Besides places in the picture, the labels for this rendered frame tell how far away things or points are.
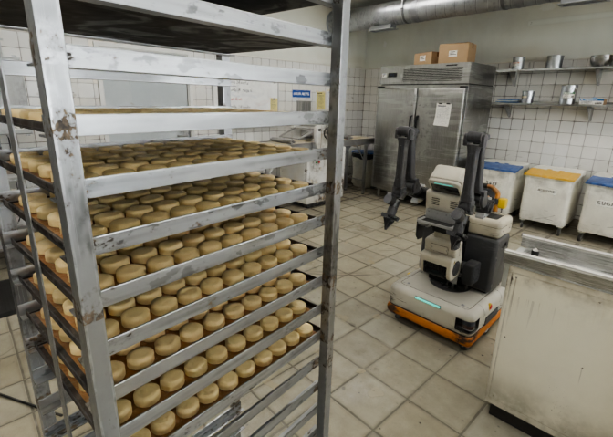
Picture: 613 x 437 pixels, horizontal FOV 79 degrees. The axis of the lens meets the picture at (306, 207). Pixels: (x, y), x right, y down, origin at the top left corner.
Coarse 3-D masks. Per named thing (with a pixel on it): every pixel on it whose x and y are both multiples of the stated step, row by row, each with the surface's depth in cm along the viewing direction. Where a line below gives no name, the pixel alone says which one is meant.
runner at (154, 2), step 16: (80, 0) 51; (96, 0) 51; (112, 0) 52; (128, 0) 54; (144, 0) 55; (160, 0) 57; (176, 0) 59; (192, 0) 61; (176, 16) 60; (192, 16) 61; (208, 16) 64; (224, 16) 66; (240, 16) 68; (256, 16) 71; (256, 32) 73; (272, 32) 75; (288, 32) 78; (304, 32) 81; (320, 32) 85
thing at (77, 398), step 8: (312, 304) 111; (40, 344) 91; (40, 352) 88; (48, 360) 86; (64, 376) 82; (64, 384) 78; (72, 384) 79; (72, 392) 77; (80, 400) 75; (80, 408) 72; (88, 416) 70
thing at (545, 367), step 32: (544, 256) 181; (512, 288) 172; (544, 288) 163; (576, 288) 155; (512, 320) 175; (544, 320) 165; (576, 320) 157; (608, 320) 149; (512, 352) 177; (544, 352) 168; (576, 352) 159; (608, 352) 151; (512, 384) 180; (544, 384) 170; (576, 384) 161; (608, 384) 153; (512, 416) 186; (544, 416) 173; (576, 416) 163; (608, 416) 155
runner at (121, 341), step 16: (304, 256) 98; (320, 256) 103; (272, 272) 89; (224, 288) 79; (240, 288) 82; (192, 304) 73; (208, 304) 76; (160, 320) 68; (176, 320) 71; (128, 336) 64; (144, 336) 66; (112, 352) 62
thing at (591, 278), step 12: (504, 252) 172; (516, 252) 170; (516, 264) 170; (528, 264) 166; (540, 264) 163; (552, 264) 160; (564, 264) 158; (564, 276) 158; (576, 276) 155; (588, 276) 152; (600, 276) 149; (612, 276) 148; (600, 288) 150; (612, 288) 147
